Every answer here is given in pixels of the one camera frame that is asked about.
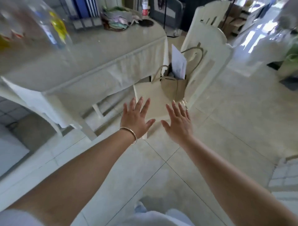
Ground person's left hand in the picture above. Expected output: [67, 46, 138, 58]
[120, 97, 156, 140]

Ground person's right hand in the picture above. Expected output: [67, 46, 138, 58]
[161, 100, 194, 145]

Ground person's left forearm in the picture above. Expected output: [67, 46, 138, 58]
[6, 129, 138, 226]

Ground person's right forearm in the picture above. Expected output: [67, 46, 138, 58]
[180, 135, 298, 226]

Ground brown paper bag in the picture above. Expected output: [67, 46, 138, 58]
[151, 47, 204, 102]

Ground white paper sheets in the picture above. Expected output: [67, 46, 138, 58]
[171, 44, 187, 80]

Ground white table leg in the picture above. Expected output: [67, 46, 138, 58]
[47, 93, 98, 141]

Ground white wooden chair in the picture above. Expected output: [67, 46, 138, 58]
[133, 0, 233, 140]

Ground white tablecloth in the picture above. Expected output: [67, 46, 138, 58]
[0, 14, 169, 129]

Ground person's white trousers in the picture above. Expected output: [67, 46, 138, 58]
[0, 201, 196, 226]

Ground cardboard box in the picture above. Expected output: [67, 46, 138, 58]
[220, 14, 246, 35]

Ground blue white striped cloth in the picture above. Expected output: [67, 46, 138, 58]
[73, 0, 100, 18]

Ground clear plastic bottle yellow label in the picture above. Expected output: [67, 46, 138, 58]
[0, 0, 73, 50]

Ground gold bangle bracelet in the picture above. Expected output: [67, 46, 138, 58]
[119, 127, 138, 145]

